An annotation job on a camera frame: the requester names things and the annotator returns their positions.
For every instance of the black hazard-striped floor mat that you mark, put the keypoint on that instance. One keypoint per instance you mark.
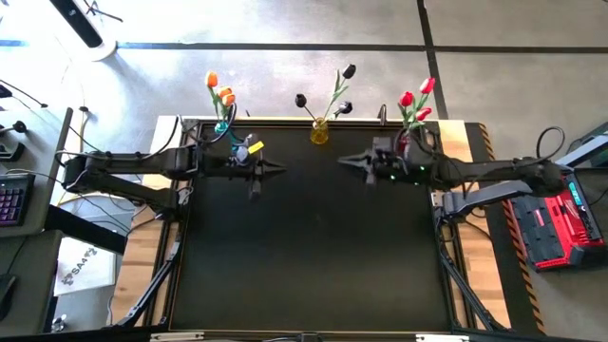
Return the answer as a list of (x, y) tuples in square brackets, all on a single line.
[(520, 294)]

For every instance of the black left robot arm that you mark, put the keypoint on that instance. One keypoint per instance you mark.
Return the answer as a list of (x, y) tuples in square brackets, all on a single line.
[(142, 161)]

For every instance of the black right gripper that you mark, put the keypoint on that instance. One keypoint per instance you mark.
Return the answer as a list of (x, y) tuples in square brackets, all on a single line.
[(404, 166)]

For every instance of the blue glass vase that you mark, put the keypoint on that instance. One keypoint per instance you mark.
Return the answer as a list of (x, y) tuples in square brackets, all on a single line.
[(221, 127)]

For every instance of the black headset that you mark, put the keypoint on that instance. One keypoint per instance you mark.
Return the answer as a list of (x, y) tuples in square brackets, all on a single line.
[(12, 152)]

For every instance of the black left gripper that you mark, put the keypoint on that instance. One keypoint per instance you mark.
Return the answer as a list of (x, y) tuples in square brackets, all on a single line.
[(218, 161)]

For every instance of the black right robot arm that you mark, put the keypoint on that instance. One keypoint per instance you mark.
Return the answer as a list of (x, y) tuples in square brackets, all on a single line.
[(494, 171)]

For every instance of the grey-blue cart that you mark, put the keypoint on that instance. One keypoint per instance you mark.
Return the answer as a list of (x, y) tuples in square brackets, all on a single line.
[(589, 147)]

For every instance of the grey desk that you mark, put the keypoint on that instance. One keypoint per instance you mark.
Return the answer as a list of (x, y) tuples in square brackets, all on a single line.
[(43, 157)]

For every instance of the orange artificial tulip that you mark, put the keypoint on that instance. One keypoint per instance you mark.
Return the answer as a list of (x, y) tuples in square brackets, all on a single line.
[(224, 92), (229, 100), (211, 80)]

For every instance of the red and black tool case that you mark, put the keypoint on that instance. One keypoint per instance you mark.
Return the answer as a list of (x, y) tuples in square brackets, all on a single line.
[(556, 223)]

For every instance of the black artificial tulip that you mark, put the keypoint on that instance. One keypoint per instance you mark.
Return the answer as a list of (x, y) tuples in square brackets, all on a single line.
[(349, 71), (300, 100), (346, 107)]

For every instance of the red artificial tulip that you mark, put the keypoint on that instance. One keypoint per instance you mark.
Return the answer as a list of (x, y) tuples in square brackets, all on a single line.
[(406, 99), (427, 85), (423, 113)]

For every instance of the red glass vase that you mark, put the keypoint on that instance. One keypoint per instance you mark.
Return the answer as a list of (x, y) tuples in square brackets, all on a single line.
[(403, 138)]

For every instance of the black desk foot bar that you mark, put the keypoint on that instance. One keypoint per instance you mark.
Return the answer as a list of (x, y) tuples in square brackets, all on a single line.
[(85, 230)]

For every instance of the grey metal hook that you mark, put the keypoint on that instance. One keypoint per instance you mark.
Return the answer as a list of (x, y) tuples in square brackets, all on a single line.
[(382, 116)]

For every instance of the keyboard with purple keys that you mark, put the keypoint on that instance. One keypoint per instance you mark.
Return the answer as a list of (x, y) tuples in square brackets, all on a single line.
[(14, 199)]

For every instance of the black diagonal frame strut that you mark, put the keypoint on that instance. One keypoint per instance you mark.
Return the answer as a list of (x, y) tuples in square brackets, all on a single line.
[(470, 294), (152, 290)]

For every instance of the yellow label tag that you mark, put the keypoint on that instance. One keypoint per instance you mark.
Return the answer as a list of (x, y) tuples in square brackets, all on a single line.
[(256, 147)]

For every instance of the white stand with black pole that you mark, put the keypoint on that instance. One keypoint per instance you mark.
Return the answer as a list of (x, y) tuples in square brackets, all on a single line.
[(102, 50)]

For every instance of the white printed bag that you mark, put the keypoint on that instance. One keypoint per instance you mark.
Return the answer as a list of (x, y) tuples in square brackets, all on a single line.
[(85, 271)]

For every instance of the yellow glass vase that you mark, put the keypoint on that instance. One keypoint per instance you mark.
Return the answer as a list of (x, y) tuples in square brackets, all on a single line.
[(319, 135)]

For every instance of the white metal bracket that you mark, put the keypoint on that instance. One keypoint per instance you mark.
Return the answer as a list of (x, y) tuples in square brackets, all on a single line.
[(442, 338), (176, 336)]

